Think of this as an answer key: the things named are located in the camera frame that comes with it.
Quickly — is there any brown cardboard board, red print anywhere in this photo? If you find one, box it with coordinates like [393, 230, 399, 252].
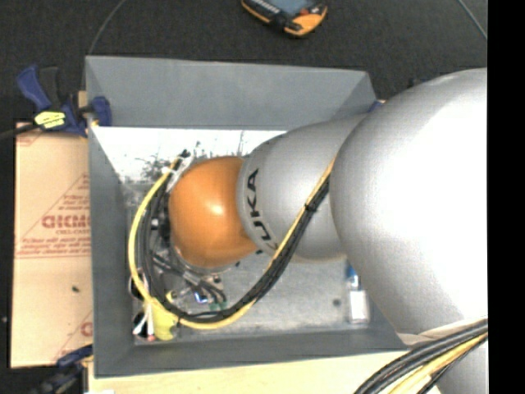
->
[9, 121, 95, 369]

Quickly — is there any white and blue bottle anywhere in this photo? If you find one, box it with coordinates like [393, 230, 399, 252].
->
[345, 260, 371, 325]

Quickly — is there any grey metal bin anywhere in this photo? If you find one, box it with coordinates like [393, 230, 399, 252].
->
[84, 55, 409, 378]

